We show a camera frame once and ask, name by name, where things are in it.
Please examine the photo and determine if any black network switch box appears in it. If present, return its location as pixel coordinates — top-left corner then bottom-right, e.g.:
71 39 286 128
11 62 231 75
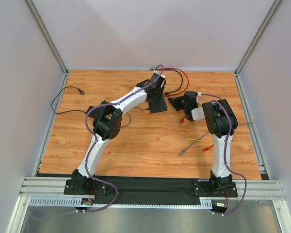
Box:
148 95 167 114

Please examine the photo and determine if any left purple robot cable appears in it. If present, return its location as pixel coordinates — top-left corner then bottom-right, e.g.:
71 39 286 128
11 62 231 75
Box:
29 64 164 220

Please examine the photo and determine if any left aluminium frame post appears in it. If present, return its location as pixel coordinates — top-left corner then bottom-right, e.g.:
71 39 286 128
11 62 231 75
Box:
24 0 68 74

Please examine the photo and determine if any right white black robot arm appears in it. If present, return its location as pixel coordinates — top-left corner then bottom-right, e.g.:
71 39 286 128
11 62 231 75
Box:
168 91 238 189

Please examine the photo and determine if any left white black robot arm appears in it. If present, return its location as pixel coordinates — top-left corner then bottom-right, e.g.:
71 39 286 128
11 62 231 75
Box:
72 72 165 183

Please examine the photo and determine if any black cloth strip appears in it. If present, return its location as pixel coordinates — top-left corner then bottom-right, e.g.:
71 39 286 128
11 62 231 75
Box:
36 172 272 205

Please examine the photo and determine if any grey slotted cable duct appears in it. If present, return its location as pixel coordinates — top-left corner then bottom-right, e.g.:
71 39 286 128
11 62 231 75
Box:
29 197 212 210

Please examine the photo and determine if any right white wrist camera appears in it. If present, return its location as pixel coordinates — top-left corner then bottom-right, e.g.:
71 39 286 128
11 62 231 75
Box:
196 92 202 105

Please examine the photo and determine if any grey ethernet cable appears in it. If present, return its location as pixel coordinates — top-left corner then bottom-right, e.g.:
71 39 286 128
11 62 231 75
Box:
178 122 255 156

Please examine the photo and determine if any thin black power cable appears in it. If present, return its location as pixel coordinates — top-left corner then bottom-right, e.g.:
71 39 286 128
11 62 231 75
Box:
51 86 151 128

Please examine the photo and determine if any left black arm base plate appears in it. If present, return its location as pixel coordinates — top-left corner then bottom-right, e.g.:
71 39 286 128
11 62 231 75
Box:
64 179 108 196

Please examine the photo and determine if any front aluminium rail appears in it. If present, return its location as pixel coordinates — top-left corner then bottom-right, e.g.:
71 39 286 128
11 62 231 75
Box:
19 177 285 200

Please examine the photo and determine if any aluminium frame post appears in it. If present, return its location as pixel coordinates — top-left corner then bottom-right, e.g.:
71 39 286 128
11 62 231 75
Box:
24 0 68 74
234 0 284 76

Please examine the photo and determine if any red ethernet cable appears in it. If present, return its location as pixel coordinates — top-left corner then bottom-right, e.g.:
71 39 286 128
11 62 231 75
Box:
161 67 190 96

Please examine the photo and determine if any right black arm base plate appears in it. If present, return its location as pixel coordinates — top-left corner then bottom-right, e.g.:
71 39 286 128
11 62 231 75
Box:
193 180 238 198

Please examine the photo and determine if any right aluminium frame post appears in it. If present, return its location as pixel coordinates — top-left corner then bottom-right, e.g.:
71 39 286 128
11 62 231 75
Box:
234 0 284 76

